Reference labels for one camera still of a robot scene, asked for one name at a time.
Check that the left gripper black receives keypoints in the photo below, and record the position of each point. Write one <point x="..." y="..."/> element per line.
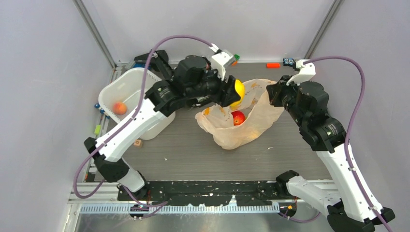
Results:
<point x="226" y="92"/>

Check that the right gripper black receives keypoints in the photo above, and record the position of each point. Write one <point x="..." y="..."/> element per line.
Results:
<point x="275" y="90"/>

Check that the yellow fake lemon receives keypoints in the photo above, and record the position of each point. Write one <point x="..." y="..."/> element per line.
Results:
<point x="240" y="90"/>

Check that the red fake apple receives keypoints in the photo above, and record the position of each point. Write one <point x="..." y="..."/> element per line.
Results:
<point x="238" y="118"/>

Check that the translucent plastic bag banana print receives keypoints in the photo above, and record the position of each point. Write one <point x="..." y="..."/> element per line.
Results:
<point x="218" y="121"/>

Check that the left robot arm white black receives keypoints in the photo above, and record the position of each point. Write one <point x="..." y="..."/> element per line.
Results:
<point x="194" y="77"/>

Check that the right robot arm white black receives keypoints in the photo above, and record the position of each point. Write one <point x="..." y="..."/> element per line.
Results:
<point x="354" y="208"/>

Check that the orange fake peach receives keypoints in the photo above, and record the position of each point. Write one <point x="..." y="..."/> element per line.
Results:
<point x="119" y="108"/>

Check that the orange block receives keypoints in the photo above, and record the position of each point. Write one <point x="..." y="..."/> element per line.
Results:
<point x="273" y="65"/>

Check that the small toy car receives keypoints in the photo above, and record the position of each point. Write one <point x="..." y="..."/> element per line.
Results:
<point x="288" y="62"/>

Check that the black poker chip case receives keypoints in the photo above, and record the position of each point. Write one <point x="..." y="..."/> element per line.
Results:
<point x="159" y="62"/>

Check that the small wooden cube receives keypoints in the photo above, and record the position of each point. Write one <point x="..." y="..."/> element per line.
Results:
<point x="138" y="143"/>

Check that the white plastic basin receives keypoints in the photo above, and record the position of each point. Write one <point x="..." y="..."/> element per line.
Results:
<point x="127" y="89"/>

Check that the green clip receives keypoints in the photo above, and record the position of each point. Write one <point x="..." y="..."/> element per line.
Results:
<point x="97" y="130"/>

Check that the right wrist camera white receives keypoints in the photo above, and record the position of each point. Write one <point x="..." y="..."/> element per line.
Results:
<point x="306" y="71"/>

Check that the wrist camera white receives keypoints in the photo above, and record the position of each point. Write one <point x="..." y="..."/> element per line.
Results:
<point x="220" y="61"/>
<point x="306" y="71"/>

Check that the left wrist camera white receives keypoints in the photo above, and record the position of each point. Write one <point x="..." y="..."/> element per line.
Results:
<point x="220" y="61"/>

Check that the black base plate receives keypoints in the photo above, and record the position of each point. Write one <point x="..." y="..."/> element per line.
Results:
<point x="213" y="193"/>

